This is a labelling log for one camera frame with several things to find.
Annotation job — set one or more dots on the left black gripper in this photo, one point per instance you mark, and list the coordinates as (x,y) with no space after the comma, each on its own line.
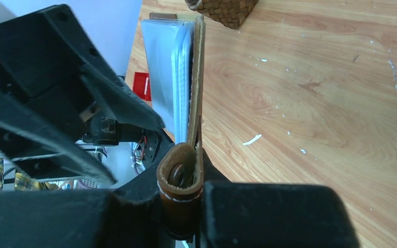
(52,81)

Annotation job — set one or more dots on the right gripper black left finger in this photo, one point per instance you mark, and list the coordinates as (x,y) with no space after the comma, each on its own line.
(82,218)

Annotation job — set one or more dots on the red white small tray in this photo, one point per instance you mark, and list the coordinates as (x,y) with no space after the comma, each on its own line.
(141,85)

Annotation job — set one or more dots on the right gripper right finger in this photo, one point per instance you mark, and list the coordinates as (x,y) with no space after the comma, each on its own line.
(271,214)

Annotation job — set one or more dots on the woven wicker basket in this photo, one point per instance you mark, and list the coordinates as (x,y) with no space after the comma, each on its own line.
(230,13)

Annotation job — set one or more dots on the yellow plaid cloth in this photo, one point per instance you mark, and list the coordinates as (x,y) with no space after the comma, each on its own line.
(25,183)

